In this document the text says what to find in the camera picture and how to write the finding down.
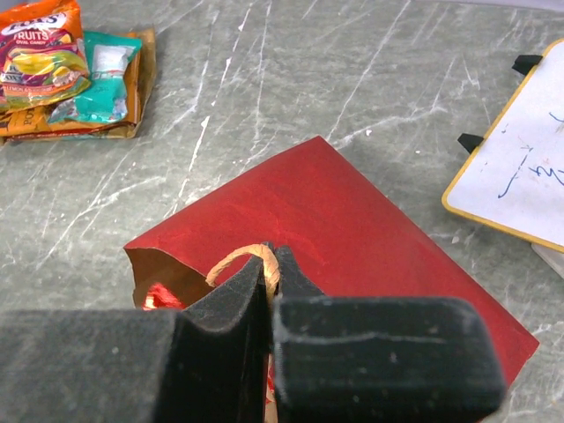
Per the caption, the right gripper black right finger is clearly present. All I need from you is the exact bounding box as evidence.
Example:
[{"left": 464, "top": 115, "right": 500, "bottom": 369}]
[{"left": 271, "top": 246, "right": 507, "bottom": 422}]

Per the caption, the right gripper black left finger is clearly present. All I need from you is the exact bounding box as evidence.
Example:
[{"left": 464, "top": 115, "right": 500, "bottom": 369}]
[{"left": 1, "top": 258, "right": 269, "bottom": 422}]

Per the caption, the red snack packet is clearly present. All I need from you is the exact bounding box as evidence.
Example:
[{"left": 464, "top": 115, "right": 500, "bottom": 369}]
[{"left": 142, "top": 283, "right": 186, "bottom": 310}]

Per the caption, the red brown paper bag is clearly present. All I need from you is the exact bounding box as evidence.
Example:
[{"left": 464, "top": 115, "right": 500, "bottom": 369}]
[{"left": 122, "top": 135, "right": 541, "bottom": 423}]

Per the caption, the teal snack packet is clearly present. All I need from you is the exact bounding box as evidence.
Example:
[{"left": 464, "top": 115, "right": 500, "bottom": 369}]
[{"left": 48, "top": 31, "right": 143, "bottom": 124}]

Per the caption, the orange Kettle chip bag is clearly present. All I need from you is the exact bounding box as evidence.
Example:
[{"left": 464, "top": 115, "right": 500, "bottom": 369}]
[{"left": 1, "top": 53, "right": 141, "bottom": 137}]

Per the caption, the Doritos chip bag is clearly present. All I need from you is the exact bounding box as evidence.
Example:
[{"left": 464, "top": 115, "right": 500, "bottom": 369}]
[{"left": 1, "top": 27, "right": 157, "bottom": 144}]

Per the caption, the white notepad board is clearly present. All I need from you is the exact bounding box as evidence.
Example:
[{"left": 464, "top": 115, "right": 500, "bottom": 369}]
[{"left": 442, "top": 40, "right": 563, "bottom": 251}]

